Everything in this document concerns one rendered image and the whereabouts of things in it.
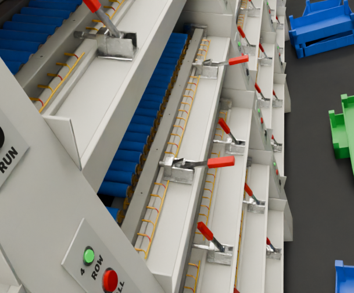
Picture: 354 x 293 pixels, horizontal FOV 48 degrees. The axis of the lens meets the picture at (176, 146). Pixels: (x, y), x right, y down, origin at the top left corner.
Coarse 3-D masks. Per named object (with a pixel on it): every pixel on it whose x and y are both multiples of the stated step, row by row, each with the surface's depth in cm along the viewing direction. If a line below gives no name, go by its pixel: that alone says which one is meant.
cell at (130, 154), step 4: (116, 152) 56; (120, 152) 56; (124, 152) 56; (128, 152) 56; (132, 152) 55; (136, 152) 56; (140, 152) 56; (116, 156) 55; (120, 156) 55; (124, 156) 55; (128, 156) 55; (132, 156) 55; (136, 156) 55; (140, 156) 56; (124, 160) 56; (128, 160) 55; (132, 160) 55; (136, 160) 55; (140, 160) 56
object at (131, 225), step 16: (192, 48) 77; (208, 48) 80; (176, 80) 68; (176, 96) 65; (176, 112) 63; (160, 128) 59; (160, 144) 56; (176, 144) 58; (160, 160) 55; (144, 176) 52; (144, 192) 49; (128, 208) 48; (144, 208) 48; (160, 208) 50; (128, 224) 46
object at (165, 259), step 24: (192, 24) 84; (216, 24) 84; (216, 48) 82; (192, 96) 69; (216, 96) 69; (192, 120) 64; (192, 144) 60; (168, 192) 53; (192, 192) 53; (168, 216) 50; (192, 216) 52; (144, 240) 47; (168, 240) 47; (168, 264) 45; (168, 288) 40
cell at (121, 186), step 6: (102, 186) 51; (108, 186) 51; (114, 186) 51; (120, 186) 51; (126, 186) 51; (102, 192) 51; (108, 192) 51; (114, 192) 51; (120, 192) 51; (126, 192) 51
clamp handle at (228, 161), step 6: (228, 156) 51; (192, 162) 53; (198, 162) 53; (204, 162) 52; (210, 162) 52; (216, 162) 51; (222, 162) 51; (228, 162) 51; (234, 162) 51; (186, 168) 53; (192, 168) 53; (210, 168) 52
